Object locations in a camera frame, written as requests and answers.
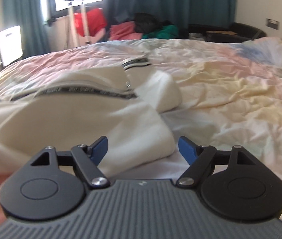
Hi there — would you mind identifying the black clothing pile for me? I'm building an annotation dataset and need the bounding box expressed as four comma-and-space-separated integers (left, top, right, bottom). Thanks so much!
134, 13, 161, 34

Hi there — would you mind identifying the white air purifier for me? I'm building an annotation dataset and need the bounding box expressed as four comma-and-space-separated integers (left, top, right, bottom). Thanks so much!
0, 25, 23, 68

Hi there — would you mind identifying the pink clothing pile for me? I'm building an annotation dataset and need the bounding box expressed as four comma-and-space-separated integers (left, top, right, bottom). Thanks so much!
110, 21, 142, 40

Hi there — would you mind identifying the teal curtain left of window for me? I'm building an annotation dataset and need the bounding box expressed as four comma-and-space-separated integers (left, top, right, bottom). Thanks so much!
3, 0, 50, 58

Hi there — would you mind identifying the teal curtain right of window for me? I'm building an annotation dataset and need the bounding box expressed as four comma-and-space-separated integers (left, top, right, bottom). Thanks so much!
102, 0, 236, 28

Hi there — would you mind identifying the teal curtain of window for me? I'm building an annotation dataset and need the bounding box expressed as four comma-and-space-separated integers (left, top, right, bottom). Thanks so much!
3, 0, 50, 58
102, 0, 236, 28

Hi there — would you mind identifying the green clothing item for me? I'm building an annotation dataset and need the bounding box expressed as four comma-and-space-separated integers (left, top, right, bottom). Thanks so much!
142, 25, 179, 39

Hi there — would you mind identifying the white zip-up jacket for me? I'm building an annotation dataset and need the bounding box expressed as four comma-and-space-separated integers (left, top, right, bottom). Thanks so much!
0, 58, 181, 176

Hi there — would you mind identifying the cardboard box on armchair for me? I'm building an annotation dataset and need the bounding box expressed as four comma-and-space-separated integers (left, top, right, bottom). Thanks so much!
206, 30, 237, 36

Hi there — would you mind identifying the wall power socket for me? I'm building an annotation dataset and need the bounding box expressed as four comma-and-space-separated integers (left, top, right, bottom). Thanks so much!
266, 18, 279, 30

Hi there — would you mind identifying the pastel tie-dye bed sheet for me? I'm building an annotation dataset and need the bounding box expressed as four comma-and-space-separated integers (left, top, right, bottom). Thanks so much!
0, 35, 282, 232

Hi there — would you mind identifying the black armchair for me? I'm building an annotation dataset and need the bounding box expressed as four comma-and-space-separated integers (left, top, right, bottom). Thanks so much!
188, 23, 268, 43

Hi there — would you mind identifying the red garment on stand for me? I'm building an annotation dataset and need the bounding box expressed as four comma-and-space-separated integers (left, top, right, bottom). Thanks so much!
74, 8, 107, 37

